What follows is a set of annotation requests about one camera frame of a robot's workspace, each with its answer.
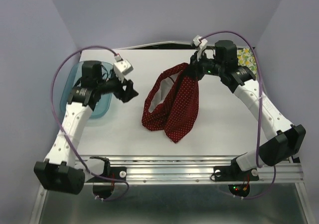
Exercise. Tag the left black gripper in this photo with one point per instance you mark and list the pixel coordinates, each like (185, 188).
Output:
(127, 96)

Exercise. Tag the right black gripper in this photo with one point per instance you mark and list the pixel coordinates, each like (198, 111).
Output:
(194, 69)

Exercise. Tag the red polka dot skirt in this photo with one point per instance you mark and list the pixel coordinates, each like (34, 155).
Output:
(172, 104)

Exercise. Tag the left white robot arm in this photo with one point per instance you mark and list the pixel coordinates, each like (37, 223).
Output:
(63, 170)

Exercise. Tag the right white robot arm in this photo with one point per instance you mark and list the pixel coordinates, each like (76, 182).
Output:
(284, 139)

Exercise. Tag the teal plastic bin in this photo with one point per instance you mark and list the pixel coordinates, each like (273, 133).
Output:
(102, 105)

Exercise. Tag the lemon print folded skirt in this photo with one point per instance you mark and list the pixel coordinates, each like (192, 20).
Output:
(246, 58)

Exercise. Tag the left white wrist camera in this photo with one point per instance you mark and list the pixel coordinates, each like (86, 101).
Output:
(122, 67)

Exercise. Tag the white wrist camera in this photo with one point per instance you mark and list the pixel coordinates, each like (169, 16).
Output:
(200, 44)
(122, 67)

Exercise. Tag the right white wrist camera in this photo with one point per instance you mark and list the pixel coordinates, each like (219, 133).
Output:
(200, 44)

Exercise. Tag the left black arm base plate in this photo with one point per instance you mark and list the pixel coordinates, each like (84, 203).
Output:
(114, 172)

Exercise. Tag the aluminium rail frame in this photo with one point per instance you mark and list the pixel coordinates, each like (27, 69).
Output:
(161, 172)

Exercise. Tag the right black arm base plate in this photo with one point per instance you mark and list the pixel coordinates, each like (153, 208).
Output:
(230, 174)

